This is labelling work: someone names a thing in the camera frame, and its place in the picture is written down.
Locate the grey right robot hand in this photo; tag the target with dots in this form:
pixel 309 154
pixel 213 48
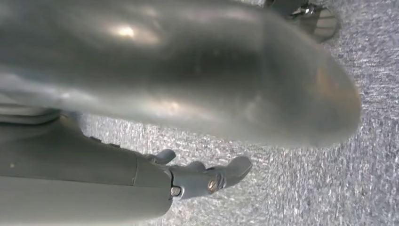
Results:
pixel 187 62

